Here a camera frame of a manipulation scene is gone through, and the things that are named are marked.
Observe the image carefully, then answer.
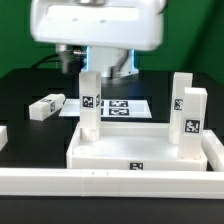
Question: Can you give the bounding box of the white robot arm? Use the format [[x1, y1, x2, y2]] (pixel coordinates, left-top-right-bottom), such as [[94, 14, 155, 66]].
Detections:
[[30, 0, 167, 79]]

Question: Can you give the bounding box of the white barrier rail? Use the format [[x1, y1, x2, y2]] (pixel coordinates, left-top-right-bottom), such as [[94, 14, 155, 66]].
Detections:
[[202, 130, 224, 172], [0, 168, 224, 199]]

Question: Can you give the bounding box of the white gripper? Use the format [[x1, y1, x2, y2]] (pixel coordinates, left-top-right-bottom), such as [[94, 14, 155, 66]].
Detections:
[[30, 0, 164, 77]]

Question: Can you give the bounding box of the black cable with connector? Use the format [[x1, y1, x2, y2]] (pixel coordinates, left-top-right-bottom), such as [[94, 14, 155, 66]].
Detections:
[[30, 48, 88, 70]]

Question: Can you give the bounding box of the white block at left edge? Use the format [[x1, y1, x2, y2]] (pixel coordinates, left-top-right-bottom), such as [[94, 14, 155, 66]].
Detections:
[[0, 126, 8, 151]]

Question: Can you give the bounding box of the white sheet with fiducial markers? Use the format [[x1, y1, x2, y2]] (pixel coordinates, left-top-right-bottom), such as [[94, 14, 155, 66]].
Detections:
[[60, 99, 152, 118]]

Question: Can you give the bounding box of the white right barrier rail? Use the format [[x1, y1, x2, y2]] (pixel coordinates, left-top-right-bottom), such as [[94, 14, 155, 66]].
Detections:
[[202, 130, 224, 172]]

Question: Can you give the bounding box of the white front barrier rail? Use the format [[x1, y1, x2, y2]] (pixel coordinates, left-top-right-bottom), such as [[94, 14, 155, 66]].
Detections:
[[0, 168, 224, 199]]

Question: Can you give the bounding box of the white desk top tray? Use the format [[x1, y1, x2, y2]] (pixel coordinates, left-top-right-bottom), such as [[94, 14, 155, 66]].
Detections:
[[66, 121, 207, 171]]

